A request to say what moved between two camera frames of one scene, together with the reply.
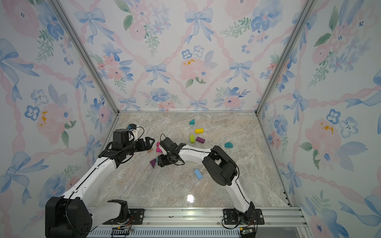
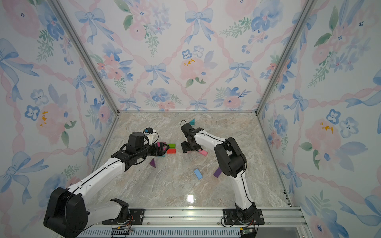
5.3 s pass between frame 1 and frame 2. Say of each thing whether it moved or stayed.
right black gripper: moved
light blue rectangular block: stayed
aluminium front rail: stayed
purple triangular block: stayed
